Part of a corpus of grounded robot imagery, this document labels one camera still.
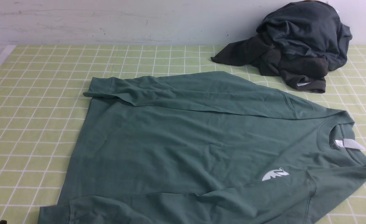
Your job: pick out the green long sleeve shirt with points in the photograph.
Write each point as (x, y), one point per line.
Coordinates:
(206, 148)

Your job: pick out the dark teal crumpled shirt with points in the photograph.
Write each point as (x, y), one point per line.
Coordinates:
(309, 28)

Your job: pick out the green checkered tablecloth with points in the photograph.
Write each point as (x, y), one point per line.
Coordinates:
(42, 110)

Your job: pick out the dark brown crumpled garment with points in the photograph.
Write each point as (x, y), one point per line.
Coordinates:
(300, 73)

